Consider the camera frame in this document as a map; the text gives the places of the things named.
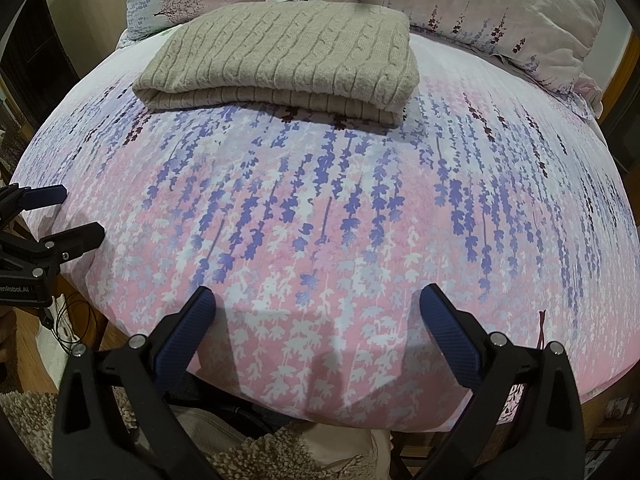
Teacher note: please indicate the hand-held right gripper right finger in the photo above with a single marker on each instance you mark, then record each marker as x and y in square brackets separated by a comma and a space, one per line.
[455, 335]

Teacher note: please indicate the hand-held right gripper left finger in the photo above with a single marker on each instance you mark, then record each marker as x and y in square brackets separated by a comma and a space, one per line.
[175, 340]

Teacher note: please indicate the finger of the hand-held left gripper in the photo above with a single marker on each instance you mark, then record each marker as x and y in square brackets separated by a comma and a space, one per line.
[70, 242]
[47, 195]

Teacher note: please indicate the dark wooden furniture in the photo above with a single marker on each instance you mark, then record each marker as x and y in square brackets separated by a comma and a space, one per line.
[55, 70]

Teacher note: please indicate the pink floral bed sheet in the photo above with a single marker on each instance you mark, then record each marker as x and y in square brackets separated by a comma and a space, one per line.
[325, 220]

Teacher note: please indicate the large floral pillow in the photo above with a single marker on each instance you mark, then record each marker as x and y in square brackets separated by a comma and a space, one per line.
[475, 5]

